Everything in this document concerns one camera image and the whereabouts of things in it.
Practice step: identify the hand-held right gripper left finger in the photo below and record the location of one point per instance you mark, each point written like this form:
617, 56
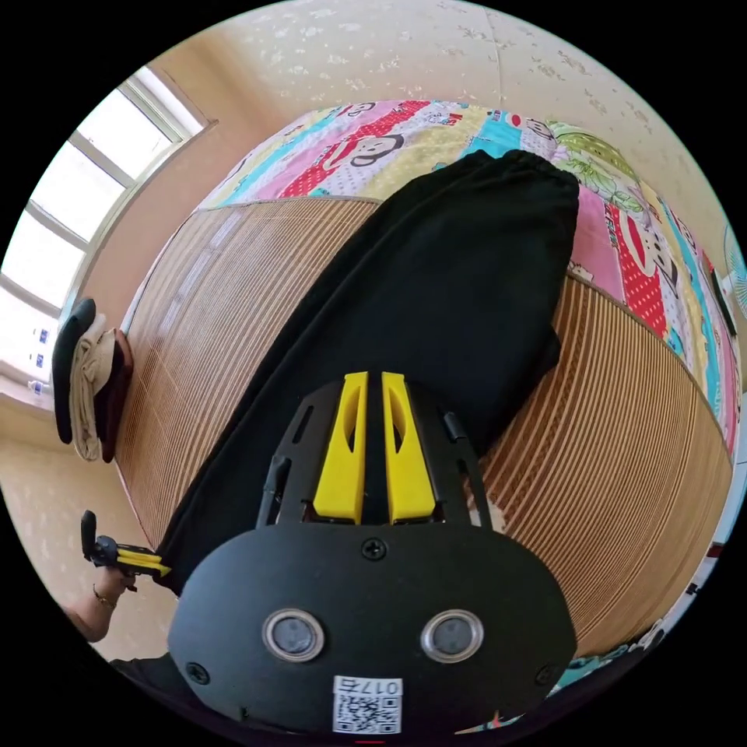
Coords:
344, 461

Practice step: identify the bed with mat and printed sheet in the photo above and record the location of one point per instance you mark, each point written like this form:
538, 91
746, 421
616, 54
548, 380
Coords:
613, 438

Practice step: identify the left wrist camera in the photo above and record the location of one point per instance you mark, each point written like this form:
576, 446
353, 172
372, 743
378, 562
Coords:
89, 531

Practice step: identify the person's left hand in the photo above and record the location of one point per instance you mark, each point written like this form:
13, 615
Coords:
112, 585

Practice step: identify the person's left forearm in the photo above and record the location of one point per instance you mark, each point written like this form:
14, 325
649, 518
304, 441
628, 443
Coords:
87, 618

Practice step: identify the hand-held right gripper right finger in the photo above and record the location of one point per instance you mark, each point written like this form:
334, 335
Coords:
408, 467

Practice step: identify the pile of clothes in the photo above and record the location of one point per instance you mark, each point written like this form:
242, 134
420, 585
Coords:
93, 379

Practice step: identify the light blue fan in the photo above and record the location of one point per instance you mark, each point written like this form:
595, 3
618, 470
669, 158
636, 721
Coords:
736, 262

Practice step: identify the window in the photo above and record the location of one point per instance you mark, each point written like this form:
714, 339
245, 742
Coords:
76, 192

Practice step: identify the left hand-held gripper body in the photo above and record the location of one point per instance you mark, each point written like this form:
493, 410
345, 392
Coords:
108, 550

